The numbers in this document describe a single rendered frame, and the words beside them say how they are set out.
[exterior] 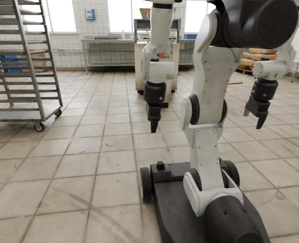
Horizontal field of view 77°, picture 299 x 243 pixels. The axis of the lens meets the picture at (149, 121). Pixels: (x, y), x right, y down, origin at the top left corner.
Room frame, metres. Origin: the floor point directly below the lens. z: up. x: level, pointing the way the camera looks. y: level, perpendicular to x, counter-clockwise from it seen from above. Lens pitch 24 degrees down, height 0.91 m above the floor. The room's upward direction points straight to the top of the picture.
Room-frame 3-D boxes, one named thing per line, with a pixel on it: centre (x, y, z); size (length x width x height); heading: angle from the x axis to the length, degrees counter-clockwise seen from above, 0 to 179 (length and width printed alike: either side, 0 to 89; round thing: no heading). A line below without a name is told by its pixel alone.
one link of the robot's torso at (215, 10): (0.69, -0.27, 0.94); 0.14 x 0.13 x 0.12; 98
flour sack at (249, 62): (5.37, -2.81, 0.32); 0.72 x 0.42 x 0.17; 12
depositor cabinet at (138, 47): (3.83, -0.11, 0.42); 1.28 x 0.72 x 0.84; 1
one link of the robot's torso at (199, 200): (0.65, -0.28, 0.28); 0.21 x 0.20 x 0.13; 8
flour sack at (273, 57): (5.12, -3.06, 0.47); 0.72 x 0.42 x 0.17; 103
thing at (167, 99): (2.85, -0.13, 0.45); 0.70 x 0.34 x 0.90; 1
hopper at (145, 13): (3.36, -0.12, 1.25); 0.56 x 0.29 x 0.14; 91
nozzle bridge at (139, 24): (3.36, -0.12, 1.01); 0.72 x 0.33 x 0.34; 91
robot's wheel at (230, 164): (0.96, -0.50, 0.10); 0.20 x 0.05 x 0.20; 8
